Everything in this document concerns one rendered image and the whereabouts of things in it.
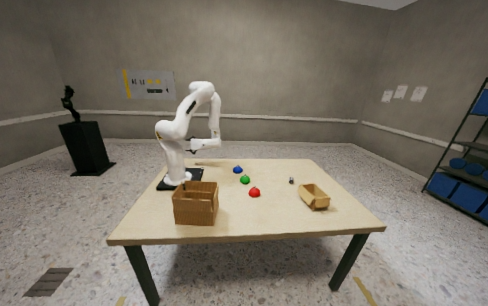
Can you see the blue dome bell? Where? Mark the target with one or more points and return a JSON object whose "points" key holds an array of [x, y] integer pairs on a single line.
{"points": [[237, 169]]}

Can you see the red dome bell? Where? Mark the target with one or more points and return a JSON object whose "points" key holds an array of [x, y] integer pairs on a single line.
{"points": [[254, 192]]}

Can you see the green dome bell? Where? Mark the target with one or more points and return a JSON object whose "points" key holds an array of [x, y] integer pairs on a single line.
{"points": [[245, 179]]}

